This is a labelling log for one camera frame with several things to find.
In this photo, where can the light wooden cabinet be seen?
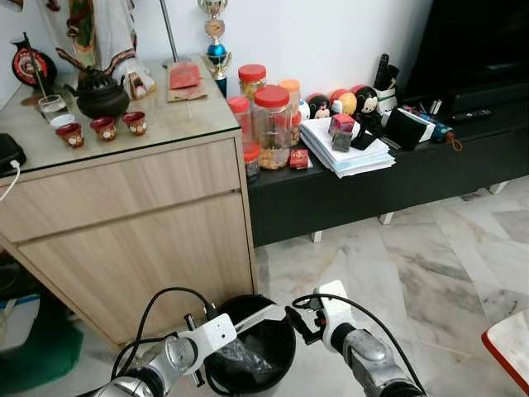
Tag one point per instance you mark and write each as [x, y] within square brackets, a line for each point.
[124, 223]

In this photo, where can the small red box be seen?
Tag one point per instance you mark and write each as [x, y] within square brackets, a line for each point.
[298, 159]

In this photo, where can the red packet on wooden stand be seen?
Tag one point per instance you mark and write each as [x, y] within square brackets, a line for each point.
[183, 80]

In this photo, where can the green cloth mat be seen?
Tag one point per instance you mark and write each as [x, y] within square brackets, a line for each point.
[41, 351]

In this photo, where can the white holder with black remotes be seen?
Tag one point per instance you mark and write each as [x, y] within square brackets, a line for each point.
[385, 83]

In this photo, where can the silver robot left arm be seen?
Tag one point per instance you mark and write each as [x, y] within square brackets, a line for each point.
[169, 357]

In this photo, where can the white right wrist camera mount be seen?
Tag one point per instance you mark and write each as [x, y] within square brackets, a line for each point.
[335, 310]

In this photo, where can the small white cup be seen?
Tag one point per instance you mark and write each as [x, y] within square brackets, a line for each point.
[60, 121]

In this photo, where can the black incense burner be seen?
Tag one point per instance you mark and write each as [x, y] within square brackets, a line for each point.
[99, 98]

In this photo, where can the black remote control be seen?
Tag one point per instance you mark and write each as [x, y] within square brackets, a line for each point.
[471, 116]

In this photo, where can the black round rubbish bin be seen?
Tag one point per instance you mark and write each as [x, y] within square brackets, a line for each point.
[277, 364]

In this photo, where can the black flat device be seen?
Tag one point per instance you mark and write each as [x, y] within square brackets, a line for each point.
[8, 153]

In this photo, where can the black low tv bench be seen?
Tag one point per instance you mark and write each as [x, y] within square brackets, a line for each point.
[397, 178]

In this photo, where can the red lid clear box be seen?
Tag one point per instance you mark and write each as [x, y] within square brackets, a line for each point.
[341, 130]

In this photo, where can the robed deity statue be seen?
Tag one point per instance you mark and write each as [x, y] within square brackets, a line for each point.
[95, 37]

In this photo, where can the black television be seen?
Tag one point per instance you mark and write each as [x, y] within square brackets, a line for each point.
[479, 41]

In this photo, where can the round orange red toy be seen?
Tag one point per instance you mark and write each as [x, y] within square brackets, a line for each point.
[343, 101]

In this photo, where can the small red ceramic cup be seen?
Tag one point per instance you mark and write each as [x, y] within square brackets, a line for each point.
[70, 135]
[103, 128]
[134, 123]

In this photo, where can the gold and blue trophy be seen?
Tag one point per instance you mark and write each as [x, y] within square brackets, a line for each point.
[215, 54]

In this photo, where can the orange lid plastic jar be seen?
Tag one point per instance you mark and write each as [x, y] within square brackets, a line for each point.
[291, 93]

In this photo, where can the large black mouse toy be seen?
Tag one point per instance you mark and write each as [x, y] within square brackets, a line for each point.
[366, 101]

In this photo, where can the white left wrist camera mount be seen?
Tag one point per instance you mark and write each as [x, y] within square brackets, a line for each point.
[211, 332]

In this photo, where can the small dark red lid jar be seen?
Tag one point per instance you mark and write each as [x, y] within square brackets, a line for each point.
[251, 161]

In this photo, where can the black phone stand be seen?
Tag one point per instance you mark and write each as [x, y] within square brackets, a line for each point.
[364, 137]

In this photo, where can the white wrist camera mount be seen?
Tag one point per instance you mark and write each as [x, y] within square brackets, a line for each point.
[335, 310]
[211, 332]

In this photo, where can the clear plastic wrapper trash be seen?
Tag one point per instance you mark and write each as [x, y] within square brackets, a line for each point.
[244, 357]

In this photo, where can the marble table with red edge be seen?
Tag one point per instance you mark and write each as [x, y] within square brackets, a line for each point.
[511, 347]

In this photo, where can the slim red lid jar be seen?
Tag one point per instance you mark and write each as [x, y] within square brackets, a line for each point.
[239, 120]

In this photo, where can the large red lid snack jar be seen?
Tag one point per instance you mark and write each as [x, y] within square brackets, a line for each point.
[271, 128]

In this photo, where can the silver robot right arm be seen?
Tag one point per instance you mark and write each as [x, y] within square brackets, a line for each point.
[374, 357]

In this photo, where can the thin metal pole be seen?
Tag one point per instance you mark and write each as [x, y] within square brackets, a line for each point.
[169, 29]

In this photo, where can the red lid jar yellow snacks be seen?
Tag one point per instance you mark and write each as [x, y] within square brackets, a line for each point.
[252, 80]

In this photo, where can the white paper stack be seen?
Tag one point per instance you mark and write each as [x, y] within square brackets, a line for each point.
[355, 157]

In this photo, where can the clear drinking glass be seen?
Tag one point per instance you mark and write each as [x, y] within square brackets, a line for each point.
[52, 106]

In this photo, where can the round red black ornament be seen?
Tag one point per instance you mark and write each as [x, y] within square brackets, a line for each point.
[31, 64]

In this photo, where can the small black mouse toy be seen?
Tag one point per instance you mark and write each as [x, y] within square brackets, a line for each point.
[318, 107]

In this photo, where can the black wallet case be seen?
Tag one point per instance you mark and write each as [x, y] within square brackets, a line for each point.
[405, 129]

